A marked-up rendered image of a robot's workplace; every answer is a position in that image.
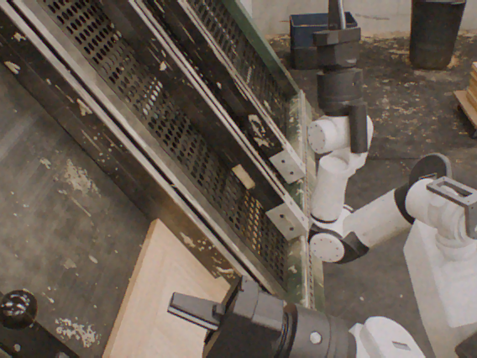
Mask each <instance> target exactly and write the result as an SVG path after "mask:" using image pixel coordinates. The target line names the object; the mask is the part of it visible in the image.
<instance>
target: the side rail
mask: <svg viewBox="0 0 477 358"><path fill-rule="evenodd" d="M221 2H222V3H223V5H224V7H226V9H227V10H228V11H229V12H230V14H231V15H232V17H233V19H234V20H235V22H236V23H237V24H238V26H239V27H240V28H241V30H242V31H243V32H244V34H245V35H246V37H247V38H248V39H249V43H250V44H251V45H252V46H253V48H254V50H255V51H256V52H257V54H258V55H259V57H260V58H261V59H262V61H263V62H264V63H265V64H266V66H267V67H268V69H269V70H270V72H271V74H272V75H273V77H274V78H275V79H276V80H277V82H278V83H279V85H280V86H281V87H282V90H283V92H284V93H285V94H286V96H287V97H288V98H291V97H293V96H295V95H297V94H298V86H297V85H296V84H295V82H294V81H293V79H292V78H291V76H290V74H289V73H288V71H287V70H286V68H285V67H284V66H283V64H282V63H281V60H280V58H279V57H278V56H277V54H276V53H275V52H274V50H273V49H272V47H271V46H270V44H269V42H268V41H267V40H266V38H265V37H264V36H263V34H262V33H261V31H259V29H258V27H257V26H256V24H255V23H254V21H253V19H252V18H251V17H250V16H249V12H248V11H247V9H246V8H245V7H244V5H243V4H242V3H241V2H240V0H221Z"/></svg>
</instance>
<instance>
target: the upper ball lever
mask: <svg viewBox="0 0 477 358"><path fill-rule="evenodd" d="M38 314H39V304H38V301H37V299H36V297H35V296H34V295H33V294H32V293H30V292H28V291H25V290H21V289H17V290H12V291H10V292H7V293H6V294H4V295H3V296H2V297H1V298H0V325H1V326H2V327H3V328H4V329H9V330H19V331H21V330H24V329H27V328H28V327H29V326H30V325H31V324H32V323H33V322H34V321H35V320H36V319H37V316H38Z"/></svg>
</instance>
